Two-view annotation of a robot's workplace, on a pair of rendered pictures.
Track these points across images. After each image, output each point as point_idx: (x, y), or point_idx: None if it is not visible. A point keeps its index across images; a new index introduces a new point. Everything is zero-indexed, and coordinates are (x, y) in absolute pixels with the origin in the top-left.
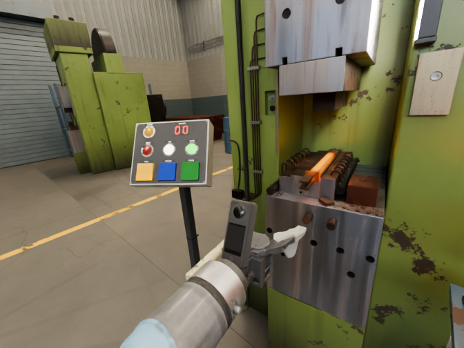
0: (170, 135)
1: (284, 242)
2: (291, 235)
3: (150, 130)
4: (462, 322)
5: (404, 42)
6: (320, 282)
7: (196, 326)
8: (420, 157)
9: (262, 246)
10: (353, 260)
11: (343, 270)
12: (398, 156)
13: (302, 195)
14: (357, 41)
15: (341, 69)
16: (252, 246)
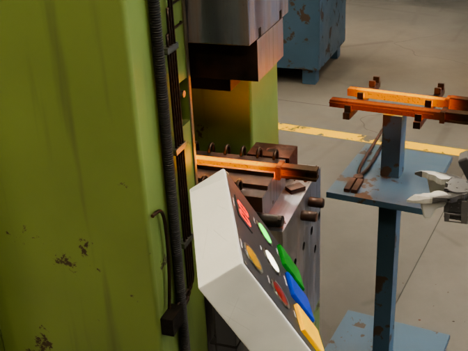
0: (252, 237)
1: (450, 174)
2: (438, 173)
3: (253, 253)
4: (368, 196)
5: None
6: (306, 289)
7: None
8: (259, 104)
9: (464, 180)
10: (315, 230)
11: (313, 250)
12: (253, 111)
13: (276, 205)
14: (285, 3)
15: (282, 33)
16: (467, 183)
